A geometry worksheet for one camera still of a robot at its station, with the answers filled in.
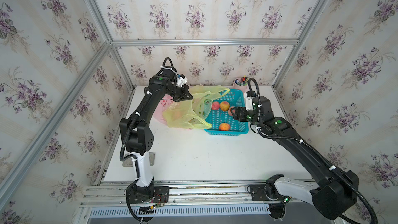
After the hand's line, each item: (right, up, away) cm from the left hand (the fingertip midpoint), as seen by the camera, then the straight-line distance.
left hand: (193, 97), depth 84 cm
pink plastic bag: (-21, -2, +24) cm, 32 cm away
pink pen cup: (+35, +11, +28) cm, 46 cm away
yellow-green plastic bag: (0, -9, -4) cm, 10 cm away
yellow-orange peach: (+21, -6, +19) cm, 29 cm away
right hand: (+24, -7, -6) cm, 25 cm away
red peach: (+14, -5, +17) cm, 23 cm away
